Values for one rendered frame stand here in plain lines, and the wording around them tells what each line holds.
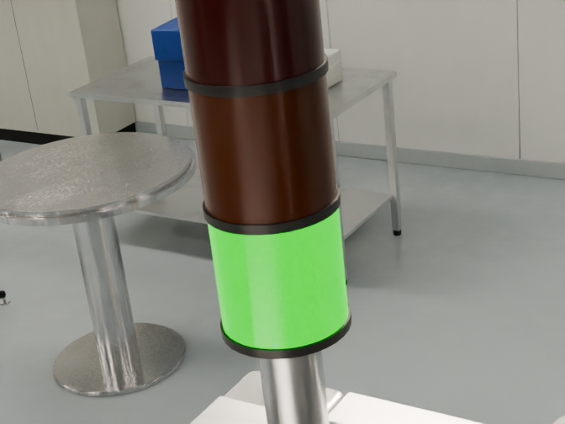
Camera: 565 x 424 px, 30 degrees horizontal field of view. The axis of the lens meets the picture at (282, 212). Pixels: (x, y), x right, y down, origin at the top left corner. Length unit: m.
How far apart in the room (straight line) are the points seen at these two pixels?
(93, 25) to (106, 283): 3.15
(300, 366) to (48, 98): 7.34
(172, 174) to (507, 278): 1.81
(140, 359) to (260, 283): 4.41
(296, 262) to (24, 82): 7.48
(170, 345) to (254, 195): 4.49
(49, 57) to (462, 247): 3.41
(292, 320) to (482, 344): 4.29
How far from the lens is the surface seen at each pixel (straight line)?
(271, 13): 0.34
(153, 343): 4.89
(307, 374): 0.41
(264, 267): 0.37
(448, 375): 4.46
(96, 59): 7.43
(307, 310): 0.38
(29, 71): 7.76
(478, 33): 6.24
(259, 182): 0.36
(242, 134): 0.35
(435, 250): 5.51
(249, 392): 0.56
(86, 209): 4.06
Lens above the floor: 2.40
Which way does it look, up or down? 23 degrees down
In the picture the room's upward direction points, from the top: 7 degrees counter-clockwise
